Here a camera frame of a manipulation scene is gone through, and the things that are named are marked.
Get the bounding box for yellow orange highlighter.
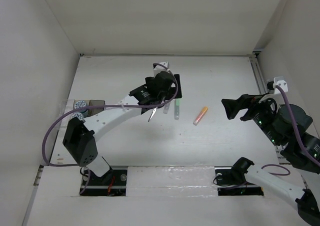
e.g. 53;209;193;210
193;107;208;126

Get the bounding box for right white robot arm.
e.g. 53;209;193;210
222;94;320;226

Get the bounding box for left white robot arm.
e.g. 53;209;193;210
62;70;182;185

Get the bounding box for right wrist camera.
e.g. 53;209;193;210
266;76;289;95

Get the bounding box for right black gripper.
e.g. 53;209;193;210
221;91;282;145

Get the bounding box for grey smoked plastic container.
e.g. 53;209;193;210
89;100;105;114

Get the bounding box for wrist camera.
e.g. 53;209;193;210
266;76;289;95
153;62;170;76

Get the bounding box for orange capped marker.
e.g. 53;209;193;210
163;102;171;114

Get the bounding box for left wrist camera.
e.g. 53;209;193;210
153;62;170;76

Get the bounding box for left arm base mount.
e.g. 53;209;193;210
79;167;128;197

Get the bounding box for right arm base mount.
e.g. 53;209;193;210
212;157;264;196

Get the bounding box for aluminium rail right edge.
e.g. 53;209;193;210
248;52;268;94

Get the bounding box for black handled scissors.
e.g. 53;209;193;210
148;101;163;122

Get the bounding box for clear plastic container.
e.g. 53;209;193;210
54;99;75;129

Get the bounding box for green capped marker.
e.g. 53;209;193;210
174;99;180;120

